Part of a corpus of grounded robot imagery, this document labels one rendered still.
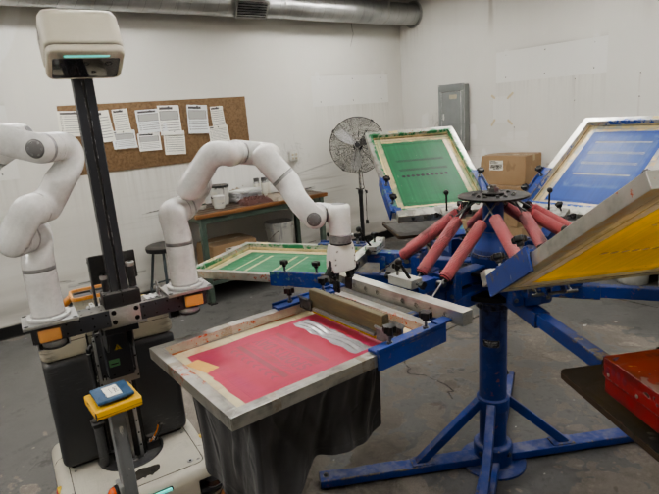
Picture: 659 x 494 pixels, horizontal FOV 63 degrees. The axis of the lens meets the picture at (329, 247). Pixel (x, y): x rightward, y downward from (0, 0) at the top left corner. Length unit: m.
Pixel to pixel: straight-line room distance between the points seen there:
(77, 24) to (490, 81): 5.24
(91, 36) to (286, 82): 4.63
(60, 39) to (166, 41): 3.98
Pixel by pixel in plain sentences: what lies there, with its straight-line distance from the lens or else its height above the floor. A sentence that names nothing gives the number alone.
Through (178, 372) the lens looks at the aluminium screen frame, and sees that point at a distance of 1.68.
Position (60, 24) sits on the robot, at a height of 1.99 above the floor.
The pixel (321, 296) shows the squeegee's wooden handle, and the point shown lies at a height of 1.05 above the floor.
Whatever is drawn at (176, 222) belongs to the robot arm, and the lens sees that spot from 1.89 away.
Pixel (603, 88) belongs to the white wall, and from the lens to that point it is 5.81.
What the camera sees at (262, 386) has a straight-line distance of 1.59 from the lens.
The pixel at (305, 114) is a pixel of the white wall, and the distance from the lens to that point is 6.35.
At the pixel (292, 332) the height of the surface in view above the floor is 0.96.
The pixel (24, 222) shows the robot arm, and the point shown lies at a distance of 1.73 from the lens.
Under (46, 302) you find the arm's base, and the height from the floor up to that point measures 1.20.
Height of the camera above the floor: 1.70
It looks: 14 degrees down
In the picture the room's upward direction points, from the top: 4 degrees counter-clockwise
